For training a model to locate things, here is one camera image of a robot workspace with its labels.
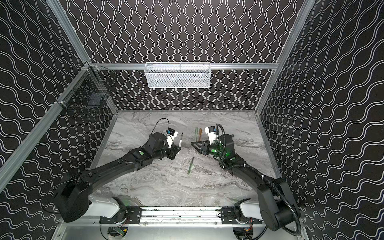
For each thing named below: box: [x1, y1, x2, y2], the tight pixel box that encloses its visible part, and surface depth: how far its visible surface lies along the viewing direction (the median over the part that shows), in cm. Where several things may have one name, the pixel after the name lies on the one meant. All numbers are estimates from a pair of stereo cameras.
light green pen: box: [195, 127, 199, 142], surface depth 109 cm
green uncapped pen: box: [187, 156, 195, 175], surface depth 93 cm
